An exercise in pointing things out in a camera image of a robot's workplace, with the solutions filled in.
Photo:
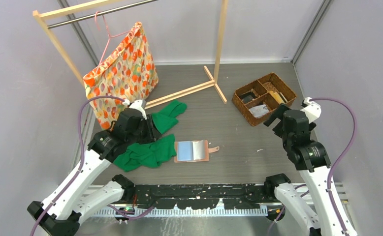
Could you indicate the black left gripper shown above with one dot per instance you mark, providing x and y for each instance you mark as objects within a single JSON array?
[{"x": 152, "y": 134}]

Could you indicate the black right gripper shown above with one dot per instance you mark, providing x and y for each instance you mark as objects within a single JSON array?
[{"x": 277, "y": 113}]

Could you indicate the orange credit card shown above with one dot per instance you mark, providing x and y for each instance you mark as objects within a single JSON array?
[{"x": 276, "y": 96}]

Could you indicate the gold striped credit card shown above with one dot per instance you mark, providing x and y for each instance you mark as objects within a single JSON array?
[{"x": 283, "y": 98}]

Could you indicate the woven wicker divided basket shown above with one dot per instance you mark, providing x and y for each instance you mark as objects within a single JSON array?
[{"x": 261, "y": 88}]

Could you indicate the pink leather card holder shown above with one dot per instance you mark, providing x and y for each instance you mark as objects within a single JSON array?
[{"x": 193, "y": 151}]

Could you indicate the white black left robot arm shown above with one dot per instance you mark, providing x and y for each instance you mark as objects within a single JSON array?
[{"x": 65, "y": 209}]

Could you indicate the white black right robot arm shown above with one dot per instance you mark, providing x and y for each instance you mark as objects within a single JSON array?
[{"x": 310, "y": 158}]

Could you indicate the white card in basket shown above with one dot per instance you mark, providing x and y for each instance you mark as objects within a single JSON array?
[{"x": 259, "y": 110}]

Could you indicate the black card in basket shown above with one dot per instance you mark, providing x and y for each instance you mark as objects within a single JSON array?
[{"x": 247, "y": 97}]

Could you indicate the green cloth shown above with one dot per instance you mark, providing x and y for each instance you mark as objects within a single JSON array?
[{"x": 152, "y": 155}]

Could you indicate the floral orange tote bag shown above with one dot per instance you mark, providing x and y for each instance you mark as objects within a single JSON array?
[{"x": 129, "y": 72}]

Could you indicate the wooden clothes rack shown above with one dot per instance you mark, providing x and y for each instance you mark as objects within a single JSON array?
[{"x": 213, "y": 78}]

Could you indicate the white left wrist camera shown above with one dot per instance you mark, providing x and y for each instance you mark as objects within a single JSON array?
[{"x": 140, "y": 106}]

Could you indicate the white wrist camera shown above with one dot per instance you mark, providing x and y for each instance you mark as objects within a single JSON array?
[
  {"x": 311, "y": 109},
  {"x": 140, "y": 106}
]

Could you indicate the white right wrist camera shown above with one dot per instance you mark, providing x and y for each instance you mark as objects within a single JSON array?
[{"x": 311, "y": 109}]

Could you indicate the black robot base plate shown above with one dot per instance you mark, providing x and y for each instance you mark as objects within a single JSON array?
[{"x": 199, "y": 196}]

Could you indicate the aluminium frame rail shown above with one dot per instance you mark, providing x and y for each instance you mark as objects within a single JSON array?
[{"x": 198, "y": 211}]

